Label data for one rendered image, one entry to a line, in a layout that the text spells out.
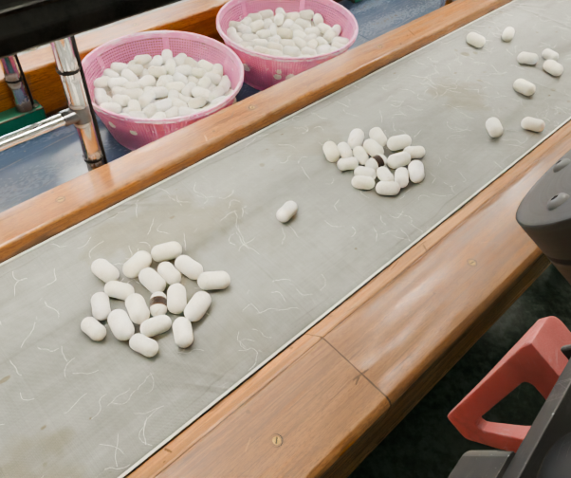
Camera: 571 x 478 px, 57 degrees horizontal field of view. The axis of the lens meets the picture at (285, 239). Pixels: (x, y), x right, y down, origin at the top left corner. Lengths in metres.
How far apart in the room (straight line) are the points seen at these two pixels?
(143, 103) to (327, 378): 0.55
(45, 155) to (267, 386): 0.57
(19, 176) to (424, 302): 0.63
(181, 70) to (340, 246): 0.46
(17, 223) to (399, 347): 0.46
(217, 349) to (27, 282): 0.24
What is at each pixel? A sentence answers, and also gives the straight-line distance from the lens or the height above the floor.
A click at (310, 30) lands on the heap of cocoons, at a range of 1.09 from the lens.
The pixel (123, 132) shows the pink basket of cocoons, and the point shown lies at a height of 0.73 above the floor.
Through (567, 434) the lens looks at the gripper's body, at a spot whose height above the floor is 1.09.
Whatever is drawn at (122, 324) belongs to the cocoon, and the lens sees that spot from 0.57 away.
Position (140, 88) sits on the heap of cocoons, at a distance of 0.94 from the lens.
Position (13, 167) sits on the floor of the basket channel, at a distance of 0.92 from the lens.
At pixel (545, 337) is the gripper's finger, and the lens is 0.22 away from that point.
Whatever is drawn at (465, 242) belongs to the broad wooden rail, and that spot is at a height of 0.76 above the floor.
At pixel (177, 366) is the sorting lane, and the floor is 0.74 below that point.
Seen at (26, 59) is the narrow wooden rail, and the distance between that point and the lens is 1.00.
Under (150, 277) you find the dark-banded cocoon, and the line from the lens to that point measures 0.60.
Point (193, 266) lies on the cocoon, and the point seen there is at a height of 0.76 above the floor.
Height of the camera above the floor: 1.24
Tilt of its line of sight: 49 degrees down
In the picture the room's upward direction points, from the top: 5 degrees clockwise
